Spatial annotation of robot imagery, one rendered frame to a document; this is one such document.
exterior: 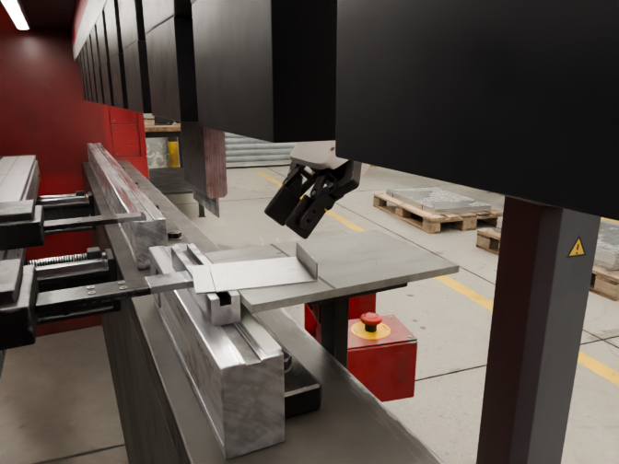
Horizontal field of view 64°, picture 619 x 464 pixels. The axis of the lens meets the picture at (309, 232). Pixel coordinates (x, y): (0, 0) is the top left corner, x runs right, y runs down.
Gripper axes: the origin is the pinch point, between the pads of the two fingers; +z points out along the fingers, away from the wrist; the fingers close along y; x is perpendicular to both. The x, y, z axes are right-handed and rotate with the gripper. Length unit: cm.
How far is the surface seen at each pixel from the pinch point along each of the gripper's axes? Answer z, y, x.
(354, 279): 2.2, 6.6, 7.6
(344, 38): -2.6, 35.1, -20.1
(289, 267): 5.3, 0.4, 3.6
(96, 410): 97, -138, 50
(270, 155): -119, -735, 276
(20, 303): 20.9, 3.9, -18.3
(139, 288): 15.8, 0.2, -9.4
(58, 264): 33, -59, -7
